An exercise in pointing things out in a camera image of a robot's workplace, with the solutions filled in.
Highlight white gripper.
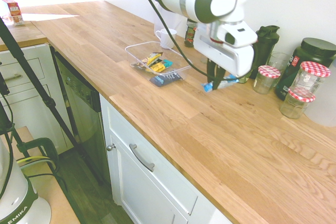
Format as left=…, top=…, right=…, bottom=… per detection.
left=193, top=20, right=259, bottom=91

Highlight blue white protein bar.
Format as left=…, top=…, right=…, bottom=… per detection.
left=201, top=74, right=240, bottom=94

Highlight navy bar with white text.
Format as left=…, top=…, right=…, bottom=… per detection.
left=161, top=72, right=184, bottom=82

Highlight plain dark blue bar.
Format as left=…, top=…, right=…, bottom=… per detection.
left=149, top=75, right=169, bottom=88

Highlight yellow wrapped snack bar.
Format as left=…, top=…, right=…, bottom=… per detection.
left=146, top=61, right=169, bottom=74

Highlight black yellow crunch bar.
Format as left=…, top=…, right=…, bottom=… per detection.
left=139, top=51, right=164, bottom=69

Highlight clear plastic rectangular container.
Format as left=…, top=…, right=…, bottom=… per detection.
left=124, top=40, right=192, bottom=88

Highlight dark Vega protein tub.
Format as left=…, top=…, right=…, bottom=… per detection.
left=275, top=37, right=336, bottom=102

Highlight glass jar red checkered lid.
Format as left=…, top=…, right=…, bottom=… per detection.
left=288, top=61, right=332, bottom=99
left=279, top=87, right=316, bottom=120
left=253, top=65, right=282, bottom=95

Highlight dark green shaker bottle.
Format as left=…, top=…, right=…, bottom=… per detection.
left=249, top=25, right=281, bottom=80

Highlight white ceramic mug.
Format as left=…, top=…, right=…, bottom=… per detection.
left=155, top=28, right=177, bottom=50

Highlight clear drinking glass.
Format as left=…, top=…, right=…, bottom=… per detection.
left=267, top=51, right=291, bottom=74

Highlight white kitchen cabinet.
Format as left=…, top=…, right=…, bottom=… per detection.
left=99, top=93, right=233, bottom=224

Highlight dark dishwasher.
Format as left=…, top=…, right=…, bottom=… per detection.
left=50, top=47, right=111, bottom=184

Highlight white drawer cabinet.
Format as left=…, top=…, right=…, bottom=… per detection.
left=0, top=42, right=75, bottom=156

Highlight green clamp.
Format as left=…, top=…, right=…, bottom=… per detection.
left=15, top=137, right=59, bottom=168

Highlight light wooden robot table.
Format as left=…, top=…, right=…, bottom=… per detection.
left=0, top=126, right=81, bottom=224

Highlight orange white carton box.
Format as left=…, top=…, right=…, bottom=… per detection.
left=1, top=0, right=26, bottom=27

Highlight silver drawer handle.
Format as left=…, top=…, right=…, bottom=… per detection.
left=129, top=143, right=156, bottom=173

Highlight black camera tripod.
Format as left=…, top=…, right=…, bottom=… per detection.
left=0, top=17, right=104, bottom=186

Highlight brass drawer handle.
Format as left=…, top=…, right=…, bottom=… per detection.
left=3, top=73, right=23, bottom=82

